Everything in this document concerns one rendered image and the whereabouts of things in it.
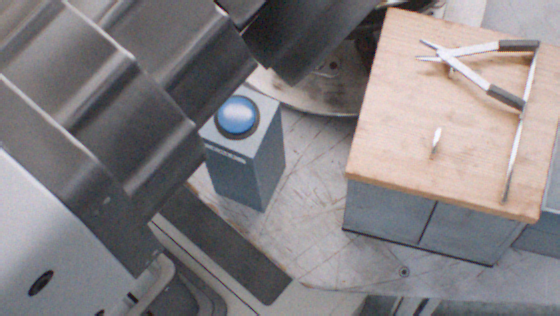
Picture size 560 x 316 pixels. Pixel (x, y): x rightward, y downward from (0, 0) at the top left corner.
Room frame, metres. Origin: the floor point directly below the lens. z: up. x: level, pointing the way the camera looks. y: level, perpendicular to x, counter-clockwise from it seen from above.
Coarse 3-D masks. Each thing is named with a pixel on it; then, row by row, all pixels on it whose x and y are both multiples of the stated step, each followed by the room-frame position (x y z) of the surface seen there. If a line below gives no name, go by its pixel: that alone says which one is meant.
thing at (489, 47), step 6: (492, 42) 0.40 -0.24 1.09; (456, 48) 0.40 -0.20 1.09; (462, 48) 0.40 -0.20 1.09; (468, 48) 0.39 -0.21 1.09; (474, 48) 0.39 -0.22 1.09; (480, 48) 0.39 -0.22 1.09; (486, 48) 0.39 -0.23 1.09; (492, 48) 0.39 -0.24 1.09; (498, 48) 0.39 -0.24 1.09; (450, 54) 0.39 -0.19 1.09; (456, 54) 0.39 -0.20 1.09; (462, 54) 0.39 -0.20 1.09; (468, 54) 0.39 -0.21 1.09; (474, 54) 0.39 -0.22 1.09
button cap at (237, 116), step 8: (224, 104) 0.38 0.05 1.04; (232, 104) 0.38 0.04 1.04; (240, 104) 0.38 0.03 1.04; (248, 104) 0.38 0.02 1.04; (224, 112) 0.38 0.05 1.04; (232, 112) 0.37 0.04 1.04; (240, 112) 0.37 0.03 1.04; (248, 112) 0.37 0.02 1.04; (224, 120) 0.37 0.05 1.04; (232, 120) 0.37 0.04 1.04; (240, 120) 0.36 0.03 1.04; (248, 120) 0.36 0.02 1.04; (224, 128) 0.36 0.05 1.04; (232, 128) 0.36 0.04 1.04; (240, 128) 0.36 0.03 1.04; (248, 128) 0.36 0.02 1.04
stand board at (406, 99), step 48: (384, 48) 0.42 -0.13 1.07; (384, 96) 0.36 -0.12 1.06; (432, 96) 0.36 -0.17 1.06; (480, 96) 0.35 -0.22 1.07; (384, 144) 0.31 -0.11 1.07; (480, 144) 0.30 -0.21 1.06; (528, 144) 0.29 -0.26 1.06; (432, 192) 0.26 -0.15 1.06; (480, 192) 0.25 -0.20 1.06; (528, 192) 0.24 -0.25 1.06
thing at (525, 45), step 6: (498, 42) 0.40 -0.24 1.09; (504, 42) 0.39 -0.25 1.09; (510, 42) 0.39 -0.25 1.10; (516, 42) 0.39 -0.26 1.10; (522, 42) 0.39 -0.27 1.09; (528, 42) 0.39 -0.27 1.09; (534, 42) 0.39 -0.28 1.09; (504, 48) 0.39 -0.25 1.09; (510, 48) 0.39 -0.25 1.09; (516, 48) 0.39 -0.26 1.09; (522, 48) 0.39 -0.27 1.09; (528, 48) 0.39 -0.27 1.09; (534, 48) 0.39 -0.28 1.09
